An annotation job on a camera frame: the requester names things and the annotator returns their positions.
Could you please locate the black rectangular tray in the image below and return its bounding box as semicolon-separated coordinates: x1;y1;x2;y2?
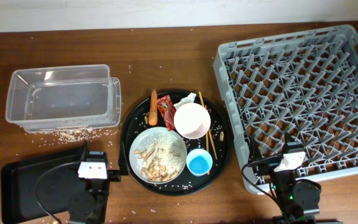
1;147;85;223

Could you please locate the orange carrot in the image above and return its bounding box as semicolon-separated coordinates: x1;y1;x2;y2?
148;90;158;126

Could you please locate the peanut on tray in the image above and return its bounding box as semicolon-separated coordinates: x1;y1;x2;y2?
219;131;224;141

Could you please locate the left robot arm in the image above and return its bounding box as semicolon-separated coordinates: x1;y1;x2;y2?
68;142;129;224

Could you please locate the grey plate with scraps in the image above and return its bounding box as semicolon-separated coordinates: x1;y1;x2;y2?
129;127;187;184

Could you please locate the red snack wrapper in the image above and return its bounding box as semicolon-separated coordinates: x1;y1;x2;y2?
157;95;176;131

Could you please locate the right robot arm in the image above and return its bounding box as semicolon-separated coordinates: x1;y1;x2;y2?
241;133;321;224

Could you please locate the light blue cup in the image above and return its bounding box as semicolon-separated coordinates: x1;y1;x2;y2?
186;149;213;177

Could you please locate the round black tray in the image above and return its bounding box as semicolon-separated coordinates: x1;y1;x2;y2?
120;96;232;196

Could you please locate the peanut shell on table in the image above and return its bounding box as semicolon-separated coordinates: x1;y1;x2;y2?
59;132;75;141

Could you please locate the white tissue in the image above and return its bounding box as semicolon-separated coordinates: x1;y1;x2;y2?
174;93;197;110

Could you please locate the clear plastic bin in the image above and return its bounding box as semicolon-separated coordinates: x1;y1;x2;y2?
5;64;122;133

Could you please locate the pink bowl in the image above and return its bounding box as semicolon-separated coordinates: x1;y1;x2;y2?
174;103;211;139

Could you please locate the grey dishwasher rack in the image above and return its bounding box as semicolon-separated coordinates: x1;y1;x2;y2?
213;25;358;194

